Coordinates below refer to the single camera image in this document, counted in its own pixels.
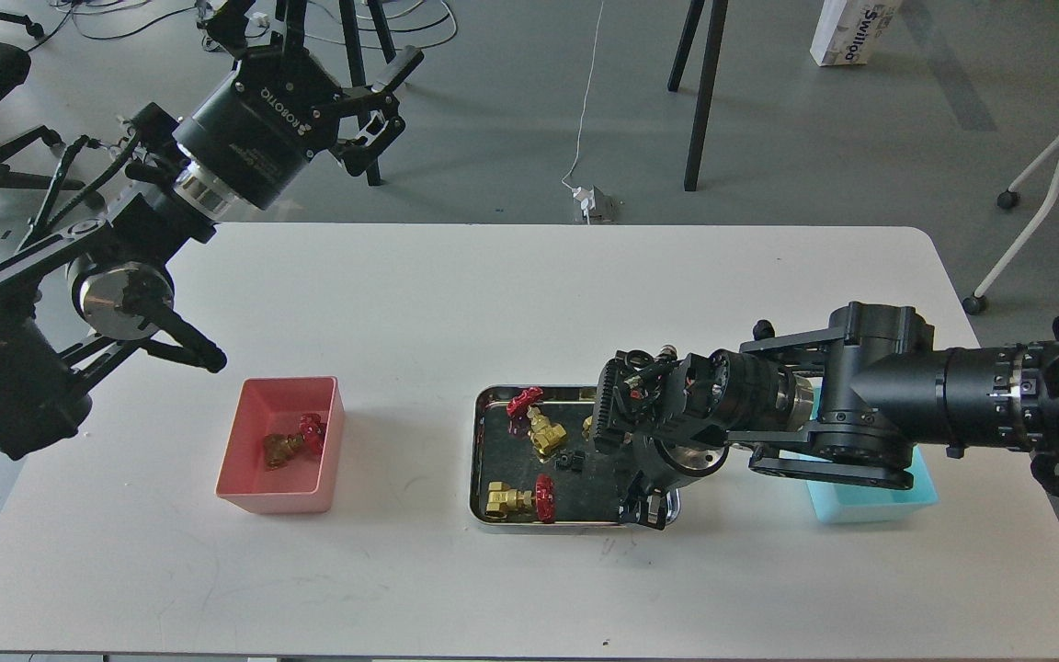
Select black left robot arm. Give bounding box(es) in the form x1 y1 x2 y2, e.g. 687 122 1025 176
0 1 424 460

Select white power adapter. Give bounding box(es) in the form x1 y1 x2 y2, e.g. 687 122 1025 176
572 186 615 223

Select pink plastic box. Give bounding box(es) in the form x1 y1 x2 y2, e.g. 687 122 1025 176
215 376 346 514

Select black floor cables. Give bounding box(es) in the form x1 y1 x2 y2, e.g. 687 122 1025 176
0 0 459 52

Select light blue plastic box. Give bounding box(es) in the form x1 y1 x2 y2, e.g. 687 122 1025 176
805 386 939 525

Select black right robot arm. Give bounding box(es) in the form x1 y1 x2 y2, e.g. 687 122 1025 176
588 302 1059 531

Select metal tray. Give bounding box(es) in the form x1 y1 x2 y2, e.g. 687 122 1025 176
468 384 631 532

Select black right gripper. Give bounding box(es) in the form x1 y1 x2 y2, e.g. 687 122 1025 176
592 345 741 531

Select black table leg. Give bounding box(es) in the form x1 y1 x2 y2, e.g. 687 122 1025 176
338 0 406 187
666 1 730 192

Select white cardboard box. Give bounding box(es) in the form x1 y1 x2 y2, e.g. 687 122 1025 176
810 1 903 67

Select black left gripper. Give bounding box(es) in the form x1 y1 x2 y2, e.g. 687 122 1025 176
170 0 426 212

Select white cable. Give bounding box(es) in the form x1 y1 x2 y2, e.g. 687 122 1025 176
563 0 607 194

